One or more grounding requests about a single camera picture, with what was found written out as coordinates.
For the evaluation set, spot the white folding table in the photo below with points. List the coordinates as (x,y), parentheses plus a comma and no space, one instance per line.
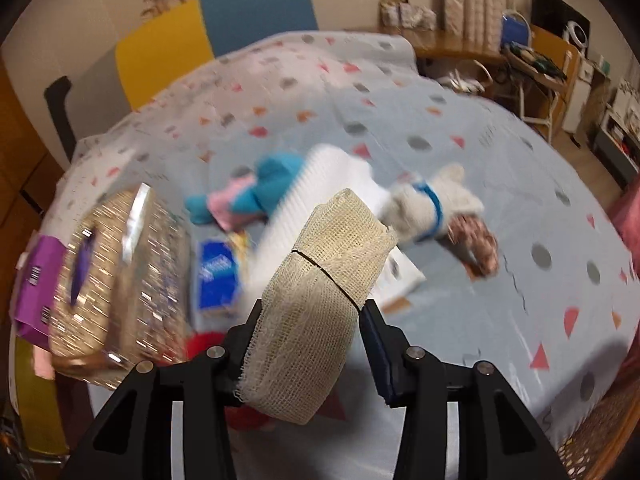
(536,70)

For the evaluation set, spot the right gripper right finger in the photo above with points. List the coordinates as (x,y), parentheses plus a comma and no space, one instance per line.
(385,346)

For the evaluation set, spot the ornate silver tissue box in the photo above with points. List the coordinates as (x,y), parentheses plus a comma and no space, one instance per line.
(122,292)

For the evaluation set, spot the beige gauze cloth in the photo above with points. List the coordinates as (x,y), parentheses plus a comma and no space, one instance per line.
(310,310)

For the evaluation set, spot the multicolour sofa backrest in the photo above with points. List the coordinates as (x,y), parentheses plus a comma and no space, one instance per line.
(168,47)

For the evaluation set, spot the blue tissue pack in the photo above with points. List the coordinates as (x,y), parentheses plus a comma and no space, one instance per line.
(219,273)

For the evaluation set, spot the blue pink plush toy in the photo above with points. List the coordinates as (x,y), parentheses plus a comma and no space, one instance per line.
(247,198)

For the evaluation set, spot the pink blanket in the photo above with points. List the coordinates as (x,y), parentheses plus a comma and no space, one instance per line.
(625,217)

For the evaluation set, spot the white waffle cloth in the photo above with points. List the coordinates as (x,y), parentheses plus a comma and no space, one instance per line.
(326,171)

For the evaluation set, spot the wooden desk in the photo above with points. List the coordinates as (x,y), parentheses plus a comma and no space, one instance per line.
(436,44)

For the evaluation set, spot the patterned tablecloth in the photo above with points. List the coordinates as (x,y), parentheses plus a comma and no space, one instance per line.
(558,317)

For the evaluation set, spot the red plush sock toy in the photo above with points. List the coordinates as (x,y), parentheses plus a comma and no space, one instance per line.
(239,417)

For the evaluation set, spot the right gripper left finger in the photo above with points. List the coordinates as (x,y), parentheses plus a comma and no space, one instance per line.
(235,346)

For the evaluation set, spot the white knit glove blue band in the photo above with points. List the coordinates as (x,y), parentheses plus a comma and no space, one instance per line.
(423,208)

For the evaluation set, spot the wet wipes packet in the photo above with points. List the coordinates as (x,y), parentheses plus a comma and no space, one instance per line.
(398,277)

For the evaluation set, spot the brown satin scrunchie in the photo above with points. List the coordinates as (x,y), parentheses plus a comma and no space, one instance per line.
(470,232)

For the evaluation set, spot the purple box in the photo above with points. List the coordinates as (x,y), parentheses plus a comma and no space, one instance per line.
(34,288)

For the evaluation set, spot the wicker basket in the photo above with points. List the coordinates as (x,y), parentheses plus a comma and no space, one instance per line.
(595,447)

